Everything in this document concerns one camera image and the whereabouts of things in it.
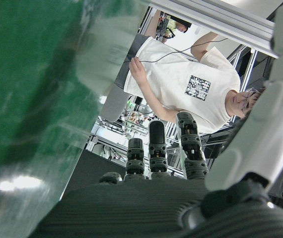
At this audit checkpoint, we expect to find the white grey right robot hand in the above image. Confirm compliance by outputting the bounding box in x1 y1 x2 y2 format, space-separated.
29 0 283 238

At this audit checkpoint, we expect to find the person in white t-shirt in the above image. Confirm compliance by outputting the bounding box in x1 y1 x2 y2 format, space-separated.
123 31 266 134

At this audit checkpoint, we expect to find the green conveyor belt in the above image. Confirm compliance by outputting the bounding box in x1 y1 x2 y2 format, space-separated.
0 0 149 238

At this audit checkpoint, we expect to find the person in yellow-green shirt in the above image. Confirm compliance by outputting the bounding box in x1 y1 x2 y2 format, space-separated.
165 15 192 38

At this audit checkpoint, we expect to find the thin black cable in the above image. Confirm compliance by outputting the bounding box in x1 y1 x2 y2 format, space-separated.
125 37 229 64

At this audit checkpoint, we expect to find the aluminium frame beam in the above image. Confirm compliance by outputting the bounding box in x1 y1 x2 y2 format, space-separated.
148 0 281 60

